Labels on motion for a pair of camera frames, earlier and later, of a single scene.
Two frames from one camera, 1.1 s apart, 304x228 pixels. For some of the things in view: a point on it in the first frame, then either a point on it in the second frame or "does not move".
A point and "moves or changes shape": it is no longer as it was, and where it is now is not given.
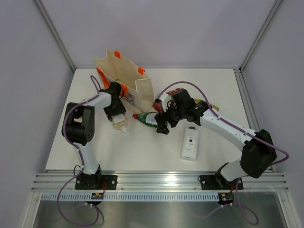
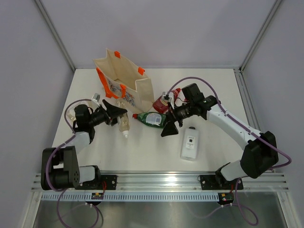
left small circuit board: [97, 195] does not move
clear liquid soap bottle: [119, 122] moves or changes shape
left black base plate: [96, 182] does not move
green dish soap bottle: [148, 118] does not move
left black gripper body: [110, 110] to [99, 117]
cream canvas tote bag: [138, 90] does not move
